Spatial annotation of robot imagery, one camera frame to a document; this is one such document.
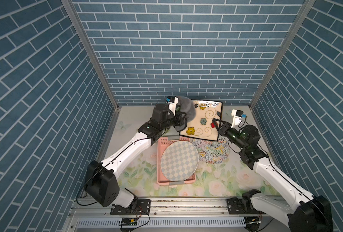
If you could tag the grey green cleaning cloth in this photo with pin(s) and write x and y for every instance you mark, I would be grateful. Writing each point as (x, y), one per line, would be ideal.
(187, 107)

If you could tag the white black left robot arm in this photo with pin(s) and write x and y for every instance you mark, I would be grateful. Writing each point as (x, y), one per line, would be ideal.
(101, 177)

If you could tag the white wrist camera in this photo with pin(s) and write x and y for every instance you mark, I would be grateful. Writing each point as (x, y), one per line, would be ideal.
(172, 104)
(238, 118)

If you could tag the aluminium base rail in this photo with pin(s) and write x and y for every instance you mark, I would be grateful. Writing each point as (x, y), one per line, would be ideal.
(179, 214)

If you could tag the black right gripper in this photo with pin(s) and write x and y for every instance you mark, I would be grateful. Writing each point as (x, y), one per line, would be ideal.
(224, 129)

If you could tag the round colourful squiggle plate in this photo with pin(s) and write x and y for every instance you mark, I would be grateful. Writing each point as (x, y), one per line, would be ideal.
(212, 152)

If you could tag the green circuit board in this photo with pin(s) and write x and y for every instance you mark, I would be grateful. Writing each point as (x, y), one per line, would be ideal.
(128, 222)

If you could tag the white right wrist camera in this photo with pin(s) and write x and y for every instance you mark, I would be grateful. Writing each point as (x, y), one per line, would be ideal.
(238, 118)

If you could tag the floral table mat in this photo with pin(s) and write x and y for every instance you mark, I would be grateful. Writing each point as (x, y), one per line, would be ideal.
(224, 176)

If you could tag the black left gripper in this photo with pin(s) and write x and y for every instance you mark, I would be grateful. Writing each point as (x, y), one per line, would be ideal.
(178, 118)

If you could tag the pink plastic basket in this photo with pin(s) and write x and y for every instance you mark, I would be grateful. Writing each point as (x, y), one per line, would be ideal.
(163, 143)

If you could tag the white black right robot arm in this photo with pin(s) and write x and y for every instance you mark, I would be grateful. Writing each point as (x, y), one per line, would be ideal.
(303, 212)

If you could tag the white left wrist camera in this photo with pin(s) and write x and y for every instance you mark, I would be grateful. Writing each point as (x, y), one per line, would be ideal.
(172, 104)

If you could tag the square floral plate black rim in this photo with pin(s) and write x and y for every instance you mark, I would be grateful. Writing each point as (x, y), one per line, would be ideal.
(201, 126)

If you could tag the round checkered plate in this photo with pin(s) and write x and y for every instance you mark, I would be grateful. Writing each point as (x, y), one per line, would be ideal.
(179, 161)

